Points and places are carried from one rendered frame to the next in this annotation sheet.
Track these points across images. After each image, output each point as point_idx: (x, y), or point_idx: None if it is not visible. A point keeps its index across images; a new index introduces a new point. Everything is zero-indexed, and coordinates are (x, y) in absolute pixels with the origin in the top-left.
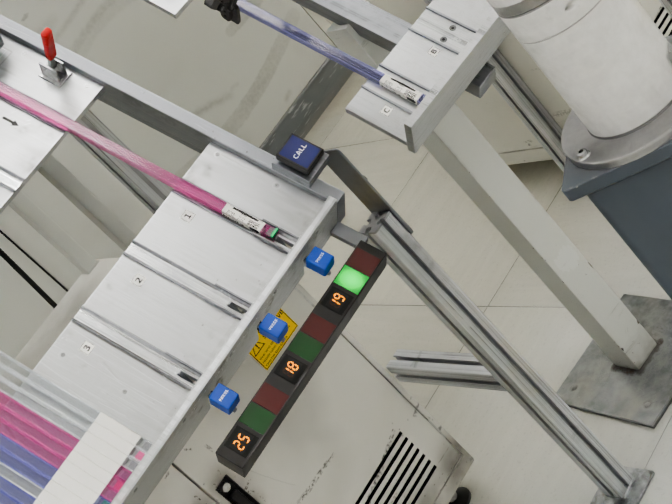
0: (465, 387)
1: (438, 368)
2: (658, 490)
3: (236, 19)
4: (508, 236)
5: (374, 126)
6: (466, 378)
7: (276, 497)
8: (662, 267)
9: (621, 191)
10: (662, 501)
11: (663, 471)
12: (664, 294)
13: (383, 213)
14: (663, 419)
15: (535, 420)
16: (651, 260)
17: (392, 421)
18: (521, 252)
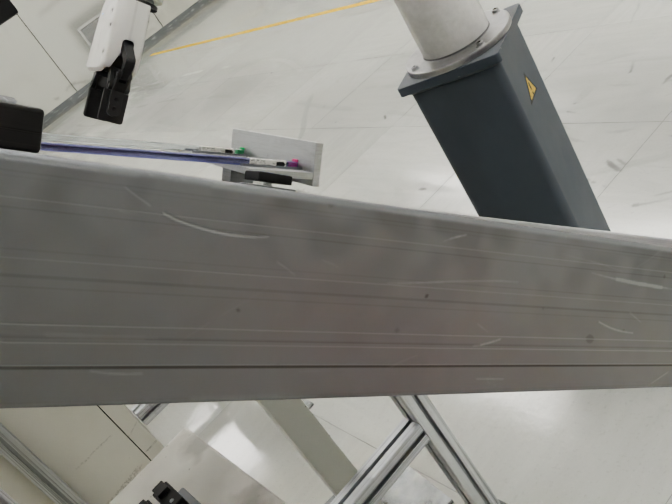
0: (392, 484)
1: (364, 485)
2: (517, 497)
3: (122, 115)
4: (281, 412)
5: (281, 174)
6: (395, 462)
7: None
8: (532, 123)
9: (507, 60)
10: (530, 493)
11: (500, 493)
12: (326, 499)
13: None
14: (449, 495)
15: (451, 466)
16: (528, 118)
17: None
18: (292, 428)
